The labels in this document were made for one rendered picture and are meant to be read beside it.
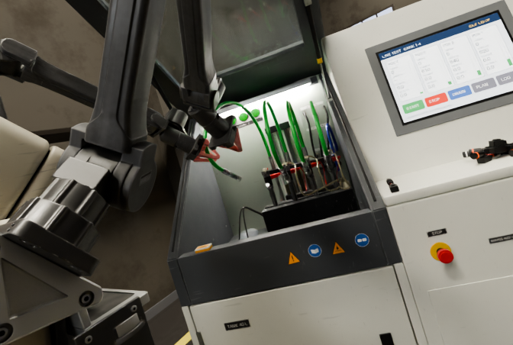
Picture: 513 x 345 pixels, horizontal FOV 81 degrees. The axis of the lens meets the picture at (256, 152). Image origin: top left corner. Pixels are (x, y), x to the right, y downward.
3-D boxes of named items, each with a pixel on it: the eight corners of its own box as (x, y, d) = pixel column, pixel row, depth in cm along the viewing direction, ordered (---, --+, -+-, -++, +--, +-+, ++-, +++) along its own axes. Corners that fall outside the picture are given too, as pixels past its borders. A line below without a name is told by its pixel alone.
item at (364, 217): (191, 305, 97) (176, 258, 97) (197, 298, 101) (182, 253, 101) (388, 266, 84) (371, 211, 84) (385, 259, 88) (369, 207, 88)
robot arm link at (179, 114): (137, 129, 98) (150, 118, 92) (151, 104, 105) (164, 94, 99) (168, 149, 104) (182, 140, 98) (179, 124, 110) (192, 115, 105)
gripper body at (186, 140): (195, 146, 109) (176, 137, 107) (204, 135, 101) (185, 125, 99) (189, 162, 106) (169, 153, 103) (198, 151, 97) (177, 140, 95)
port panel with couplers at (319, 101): (315, 167, 136) (295, 101, 135) (315, 166, 139) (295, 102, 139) (343, 159, 133) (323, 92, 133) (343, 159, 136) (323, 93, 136)
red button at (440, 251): (438, 269, 78) (433, 249, 77) (433, 262, 81) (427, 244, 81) (460, 265, 76) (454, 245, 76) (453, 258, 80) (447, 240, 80)
